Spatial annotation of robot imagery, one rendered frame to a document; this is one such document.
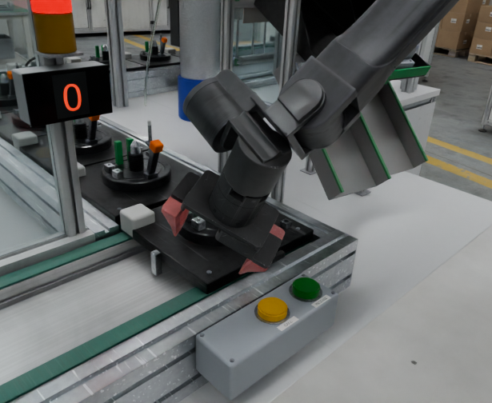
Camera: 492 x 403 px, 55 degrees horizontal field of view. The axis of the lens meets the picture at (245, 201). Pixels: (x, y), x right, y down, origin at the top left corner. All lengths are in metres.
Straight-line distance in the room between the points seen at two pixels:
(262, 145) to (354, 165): 0.52
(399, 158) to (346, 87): 0.64
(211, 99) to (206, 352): 0.31
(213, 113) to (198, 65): 1.19
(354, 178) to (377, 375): 0.39
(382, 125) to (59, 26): 0.70
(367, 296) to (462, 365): 0.19
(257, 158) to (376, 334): 0.44
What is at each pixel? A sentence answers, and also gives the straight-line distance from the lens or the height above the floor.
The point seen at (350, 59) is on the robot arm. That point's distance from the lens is 0.47.
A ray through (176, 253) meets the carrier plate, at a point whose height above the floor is 0.97.
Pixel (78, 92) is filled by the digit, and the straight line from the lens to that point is 0.71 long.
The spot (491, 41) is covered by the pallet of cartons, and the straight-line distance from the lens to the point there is 9.26.
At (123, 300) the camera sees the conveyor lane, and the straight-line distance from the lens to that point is 0.75.
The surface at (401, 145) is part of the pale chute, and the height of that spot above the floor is 1.03.
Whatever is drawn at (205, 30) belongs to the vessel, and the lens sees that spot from 1.66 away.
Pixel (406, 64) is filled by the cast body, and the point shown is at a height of 1.22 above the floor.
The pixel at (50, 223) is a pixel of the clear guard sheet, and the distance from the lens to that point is 0.82.
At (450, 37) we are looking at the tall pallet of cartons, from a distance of 9.72.
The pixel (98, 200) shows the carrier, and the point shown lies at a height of 0.97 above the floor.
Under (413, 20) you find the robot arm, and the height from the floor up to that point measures 1.34.
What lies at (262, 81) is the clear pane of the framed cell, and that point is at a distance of 1.89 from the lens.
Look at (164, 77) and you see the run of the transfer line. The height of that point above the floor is 0.92.
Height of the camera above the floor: 1.38
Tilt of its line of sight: 27 degrees down
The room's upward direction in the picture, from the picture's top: 3 degrees clockwise
